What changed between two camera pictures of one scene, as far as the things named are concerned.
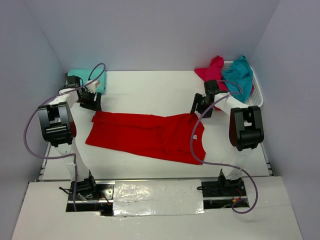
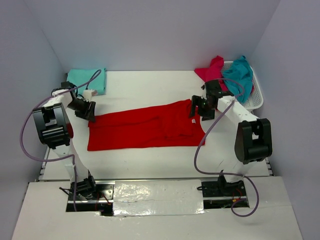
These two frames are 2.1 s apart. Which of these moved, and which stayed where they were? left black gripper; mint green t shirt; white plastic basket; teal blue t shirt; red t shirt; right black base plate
Moved: left black gripper; red t shirt
Stayed: right black base plate; white plastic basket; mint green t shirt; teal blue t shirt
